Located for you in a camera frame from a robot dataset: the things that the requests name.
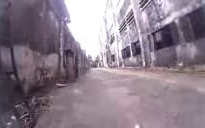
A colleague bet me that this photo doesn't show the trees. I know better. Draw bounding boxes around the trees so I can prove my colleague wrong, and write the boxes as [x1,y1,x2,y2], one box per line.
[87,54,104,68]

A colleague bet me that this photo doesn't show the utility pole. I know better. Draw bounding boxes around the utility pole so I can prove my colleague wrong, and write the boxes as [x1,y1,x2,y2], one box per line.
[130,0,148,68]
[110,0,121,69]

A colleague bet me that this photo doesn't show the brown-grey dirt road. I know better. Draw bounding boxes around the brown-grey dirt road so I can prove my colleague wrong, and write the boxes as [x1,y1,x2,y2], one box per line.
[34,66,205,128]

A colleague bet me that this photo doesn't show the pale flat litter piece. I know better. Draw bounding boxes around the pale flat litter piece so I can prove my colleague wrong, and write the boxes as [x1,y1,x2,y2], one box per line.
[55,82,70,89]

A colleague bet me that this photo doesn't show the pile of debris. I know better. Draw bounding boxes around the pile of debris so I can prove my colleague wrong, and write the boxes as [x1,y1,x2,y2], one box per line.
[4,94,53,128]

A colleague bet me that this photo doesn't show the grey concrete building with windows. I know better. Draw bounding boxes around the grey concrete building with windows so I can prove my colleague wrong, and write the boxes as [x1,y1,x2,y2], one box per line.
[98,0,205,69]

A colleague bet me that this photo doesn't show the stained dark concrete wall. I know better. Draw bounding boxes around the stained dark concrete wall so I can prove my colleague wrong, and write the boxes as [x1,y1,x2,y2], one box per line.
[0,0,91,96]

